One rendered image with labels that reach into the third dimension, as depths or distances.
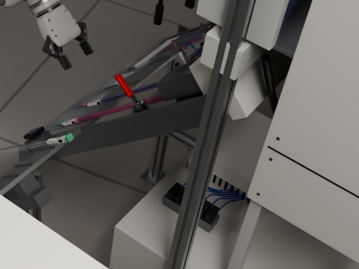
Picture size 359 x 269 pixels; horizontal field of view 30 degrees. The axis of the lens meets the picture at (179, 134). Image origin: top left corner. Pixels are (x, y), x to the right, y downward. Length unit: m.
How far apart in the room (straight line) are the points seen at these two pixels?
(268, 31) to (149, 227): 0.83
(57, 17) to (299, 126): 0.84
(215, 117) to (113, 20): 2.36
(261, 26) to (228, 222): 0.84
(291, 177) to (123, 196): 1.44
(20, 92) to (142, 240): 1.49
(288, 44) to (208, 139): 0.27
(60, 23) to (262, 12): 0.81
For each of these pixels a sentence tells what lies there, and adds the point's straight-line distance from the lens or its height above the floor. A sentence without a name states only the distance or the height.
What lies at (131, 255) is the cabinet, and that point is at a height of 0.54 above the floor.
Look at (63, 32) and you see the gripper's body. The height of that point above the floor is 0.98.
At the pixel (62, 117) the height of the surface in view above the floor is 0.73.
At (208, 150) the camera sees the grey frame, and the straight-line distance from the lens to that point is 1.40.
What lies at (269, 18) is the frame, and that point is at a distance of 1.19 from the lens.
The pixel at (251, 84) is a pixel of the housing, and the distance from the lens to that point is 1.40.
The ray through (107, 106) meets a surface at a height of 0.84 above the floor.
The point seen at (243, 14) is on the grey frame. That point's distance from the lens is 1.18.
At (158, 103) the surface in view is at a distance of 1.58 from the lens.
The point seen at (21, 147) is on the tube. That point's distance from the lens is 1.59.
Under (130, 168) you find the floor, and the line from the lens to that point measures 2.84.
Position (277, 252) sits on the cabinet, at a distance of 1.90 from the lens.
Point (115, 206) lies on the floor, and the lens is 2.70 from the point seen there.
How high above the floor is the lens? 2.09
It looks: 44 degrees down
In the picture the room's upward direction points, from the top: 12 degrees clockwise
